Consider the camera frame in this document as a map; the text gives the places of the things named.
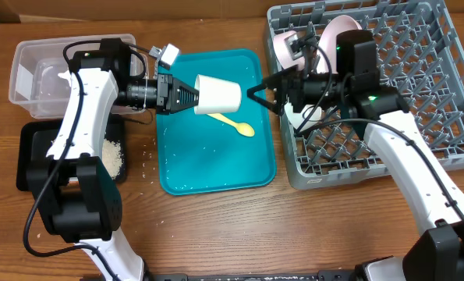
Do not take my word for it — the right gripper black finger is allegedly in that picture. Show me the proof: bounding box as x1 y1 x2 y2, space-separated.
247 91 278 114
246 66 297 98

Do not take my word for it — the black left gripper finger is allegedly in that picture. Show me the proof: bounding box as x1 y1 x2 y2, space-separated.
171 95 199 113
173 78 199 97

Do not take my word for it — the white bowl with brown food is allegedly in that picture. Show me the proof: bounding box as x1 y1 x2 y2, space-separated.
284 102 322 131

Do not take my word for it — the yellow plastic spoon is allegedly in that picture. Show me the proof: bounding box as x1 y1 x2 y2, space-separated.
208 113 255 137

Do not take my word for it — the white mint cup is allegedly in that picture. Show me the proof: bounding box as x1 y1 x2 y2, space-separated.
194 74 242 115

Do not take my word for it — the pink bowl with rice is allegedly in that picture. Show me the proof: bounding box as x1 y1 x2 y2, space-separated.
273 30 306 70

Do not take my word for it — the large white plate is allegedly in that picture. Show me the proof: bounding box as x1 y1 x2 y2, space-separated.
318 15 362 73

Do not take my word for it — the pile of rice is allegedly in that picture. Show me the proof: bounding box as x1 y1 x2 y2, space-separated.
102 139 123 179

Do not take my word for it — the white napkin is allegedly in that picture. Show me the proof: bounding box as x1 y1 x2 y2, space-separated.
58 70 72 86

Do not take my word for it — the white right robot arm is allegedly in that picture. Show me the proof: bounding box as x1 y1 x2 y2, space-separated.
259 30 464 280

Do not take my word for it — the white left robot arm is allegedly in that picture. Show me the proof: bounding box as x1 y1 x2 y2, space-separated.
23 37 200 280

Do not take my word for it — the teal plastic tray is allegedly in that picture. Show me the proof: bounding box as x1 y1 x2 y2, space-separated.
156 49 276 195

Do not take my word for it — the grey dish rack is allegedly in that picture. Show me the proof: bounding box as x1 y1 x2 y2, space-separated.
265 1 464 190

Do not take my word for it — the clear plastic bin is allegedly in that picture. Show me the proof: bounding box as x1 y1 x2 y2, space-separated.
8 33 150 119

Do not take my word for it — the black tray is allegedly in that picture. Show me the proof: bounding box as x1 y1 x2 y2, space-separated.
16 114 127 191

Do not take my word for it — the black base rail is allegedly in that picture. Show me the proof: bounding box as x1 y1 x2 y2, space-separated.
79 255 412 281

